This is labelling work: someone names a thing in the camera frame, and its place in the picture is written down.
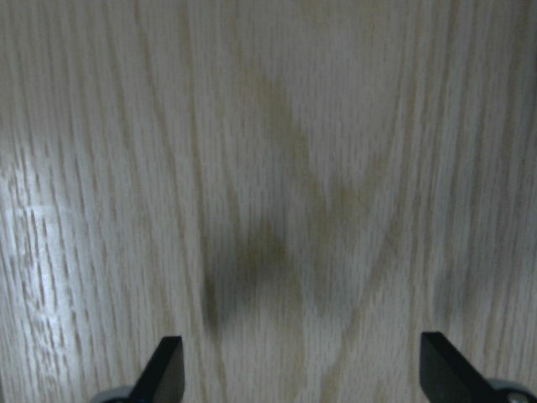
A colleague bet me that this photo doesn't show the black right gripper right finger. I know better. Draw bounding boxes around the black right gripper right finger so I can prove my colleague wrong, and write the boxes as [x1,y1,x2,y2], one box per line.
[420,332,536,402]

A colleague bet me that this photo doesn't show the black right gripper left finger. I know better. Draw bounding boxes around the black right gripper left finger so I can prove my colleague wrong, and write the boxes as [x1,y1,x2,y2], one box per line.
[94,335,186,403]

